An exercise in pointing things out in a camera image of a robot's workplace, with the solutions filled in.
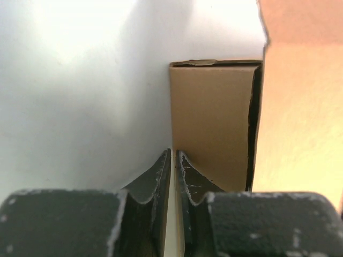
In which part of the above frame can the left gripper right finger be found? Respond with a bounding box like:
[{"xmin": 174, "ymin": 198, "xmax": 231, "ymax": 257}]
[{"xmin": 175, "ymin": 151, "xmax": 342, "ymax": 256}]

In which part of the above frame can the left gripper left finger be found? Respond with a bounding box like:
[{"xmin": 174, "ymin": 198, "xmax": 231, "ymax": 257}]
[{"xmin": 1, "ymin": 149, "xmax": 171, "ymax": 256}]

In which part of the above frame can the brown cardboard box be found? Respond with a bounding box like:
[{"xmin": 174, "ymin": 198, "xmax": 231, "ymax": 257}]
[{"xmin": 169, "ymin": 0, "xmax": 343, "ymax": 257}]

